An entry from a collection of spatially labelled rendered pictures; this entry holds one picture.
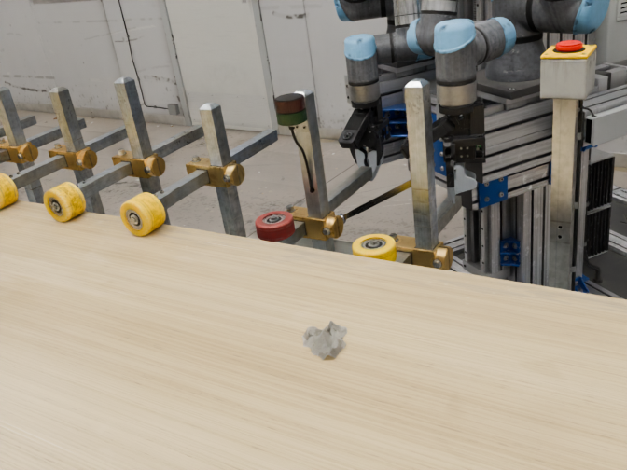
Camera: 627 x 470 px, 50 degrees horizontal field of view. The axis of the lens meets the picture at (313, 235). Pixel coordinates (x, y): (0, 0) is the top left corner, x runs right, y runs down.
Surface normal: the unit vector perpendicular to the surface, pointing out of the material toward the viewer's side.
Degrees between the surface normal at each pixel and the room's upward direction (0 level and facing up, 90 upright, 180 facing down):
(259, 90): 90
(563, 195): 90
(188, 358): 0
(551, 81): 90
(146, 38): 90
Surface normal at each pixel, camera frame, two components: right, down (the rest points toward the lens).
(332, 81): -0.57, 0.43
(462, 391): -0.13, -0.89
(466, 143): -0.16, 0.46
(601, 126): 0.42, 0.36
